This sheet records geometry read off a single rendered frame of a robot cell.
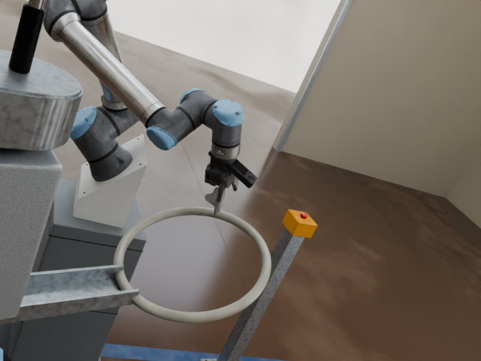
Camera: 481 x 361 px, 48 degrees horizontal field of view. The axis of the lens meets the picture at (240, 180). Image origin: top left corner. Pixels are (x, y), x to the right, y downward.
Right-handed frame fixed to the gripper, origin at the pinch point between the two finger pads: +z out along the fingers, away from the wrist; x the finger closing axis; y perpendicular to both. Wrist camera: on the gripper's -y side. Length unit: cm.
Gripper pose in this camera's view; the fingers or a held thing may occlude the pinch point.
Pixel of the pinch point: (227, 203)
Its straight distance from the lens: 183.0
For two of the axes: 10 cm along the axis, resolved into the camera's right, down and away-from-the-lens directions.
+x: -4.3, 5.2, -7.4
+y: -9.0, -3.2, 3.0
